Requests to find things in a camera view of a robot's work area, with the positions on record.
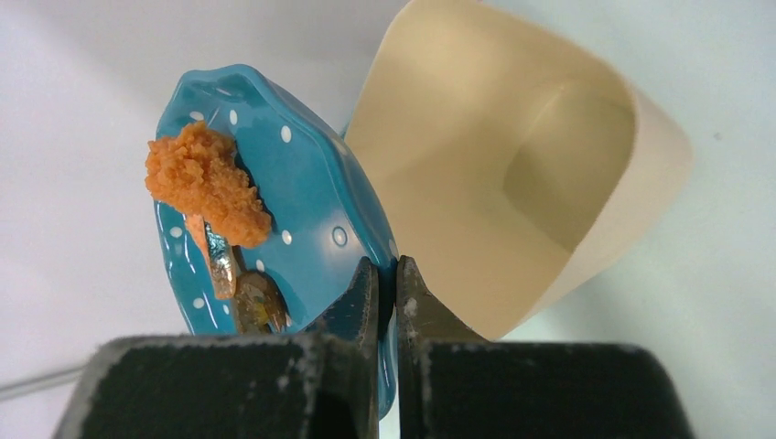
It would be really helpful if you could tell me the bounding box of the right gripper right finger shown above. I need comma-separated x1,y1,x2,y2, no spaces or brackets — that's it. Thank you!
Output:
396,256,694,438

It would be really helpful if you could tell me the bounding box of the dark food scrap blue plate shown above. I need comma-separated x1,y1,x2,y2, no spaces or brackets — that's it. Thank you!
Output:
232,271,290,334

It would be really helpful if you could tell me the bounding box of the salmon piece on blue plate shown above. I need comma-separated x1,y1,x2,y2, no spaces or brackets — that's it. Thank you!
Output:
184,215,238,300

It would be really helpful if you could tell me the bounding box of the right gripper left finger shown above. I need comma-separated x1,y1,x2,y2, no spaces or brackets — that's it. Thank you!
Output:
55,259,379,438

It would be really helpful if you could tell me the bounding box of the blue dotted plate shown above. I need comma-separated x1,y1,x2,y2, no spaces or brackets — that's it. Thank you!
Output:
154,64,400,421

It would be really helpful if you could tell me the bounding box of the cream waste bin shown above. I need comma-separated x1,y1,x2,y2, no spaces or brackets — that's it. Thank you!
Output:
345,1,693,339

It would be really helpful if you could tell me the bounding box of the orange food on blue plate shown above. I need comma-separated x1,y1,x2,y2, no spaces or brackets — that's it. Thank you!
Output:
145,121,272,248

